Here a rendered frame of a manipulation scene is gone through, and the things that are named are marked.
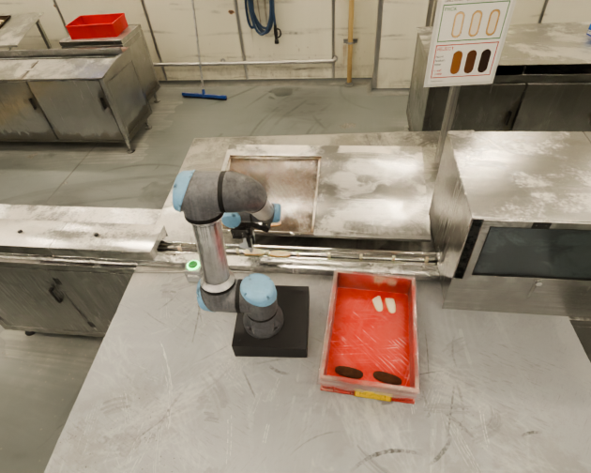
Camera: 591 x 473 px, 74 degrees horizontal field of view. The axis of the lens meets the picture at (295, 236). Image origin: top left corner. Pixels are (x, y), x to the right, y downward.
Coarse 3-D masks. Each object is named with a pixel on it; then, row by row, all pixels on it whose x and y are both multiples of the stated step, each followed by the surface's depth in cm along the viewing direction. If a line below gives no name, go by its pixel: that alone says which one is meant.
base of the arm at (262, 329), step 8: (280, 312) 146; (248, 320) 141; (256, 320) 137; (264, 320) 137; (272, 320) 140; (280, 320) 144; (248, 328) 143; (256, 328) 140; (264, 328) 140; (272, 328) 142; (280, 328) 146; (256, 336) 143; (264, 336) 142; (272, 336) 144
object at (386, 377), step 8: (336, 368) 140; (344, 368) 140; (352, 368) 140; (352, 376) 138; (360, 376) 137; (376, 376) 137; (384, 376) 136; (392, 376) 136; (392, 384) 135; (400, 384) 135
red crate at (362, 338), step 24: (336, 312) 158; (360, 312) 157; (384, 312) 156; (408, 312) 155; (336, 336) 150; (360, 336) 149; (384, 336) 149; (408, 336) 148; (336, 360) 143; (360, 360) 142; (384, 360) 142; (408, 360) 141; (408, 384) 135
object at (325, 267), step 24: (120, 264) 184; (144, 264) 181; (168, 264) 179; (240, 264) 174; (264, 264) 173; (288, 264) 172; (312, 264) 171; (336, 264) 170; (360, 264) 170; (384, 264) 169
